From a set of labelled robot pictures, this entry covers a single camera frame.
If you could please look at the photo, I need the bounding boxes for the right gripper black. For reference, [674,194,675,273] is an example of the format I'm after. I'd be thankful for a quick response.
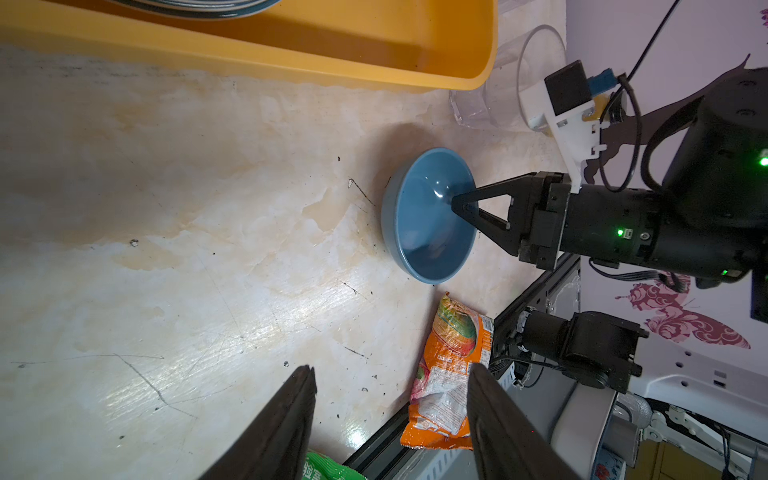
[451,172,767,282]

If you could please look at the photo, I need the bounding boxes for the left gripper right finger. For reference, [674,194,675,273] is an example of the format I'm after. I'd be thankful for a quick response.
[467,363,578,480]

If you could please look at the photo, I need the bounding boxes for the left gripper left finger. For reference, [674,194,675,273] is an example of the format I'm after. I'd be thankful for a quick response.
[201,365,317,479]

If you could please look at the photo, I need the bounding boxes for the blue bowl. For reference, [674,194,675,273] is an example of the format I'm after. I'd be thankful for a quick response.
[380,148,476,285]

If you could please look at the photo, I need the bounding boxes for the clear cup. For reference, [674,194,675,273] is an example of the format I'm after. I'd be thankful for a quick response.
[449,25,566,132]

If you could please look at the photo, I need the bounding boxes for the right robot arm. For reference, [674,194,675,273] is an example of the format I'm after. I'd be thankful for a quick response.
[451,68,767,443]

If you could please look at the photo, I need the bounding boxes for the yellow plastic bin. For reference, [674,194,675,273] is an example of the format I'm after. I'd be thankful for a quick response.
[1,1,498,91]

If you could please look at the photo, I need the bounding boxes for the green snack bag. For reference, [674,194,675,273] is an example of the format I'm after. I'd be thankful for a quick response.
[301,451,366,480]

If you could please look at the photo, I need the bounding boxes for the orange snack bag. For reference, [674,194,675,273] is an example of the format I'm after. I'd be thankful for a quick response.
[400,294,494,450]

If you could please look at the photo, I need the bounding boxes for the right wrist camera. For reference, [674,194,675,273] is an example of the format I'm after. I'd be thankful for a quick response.
[518,61,618,194]

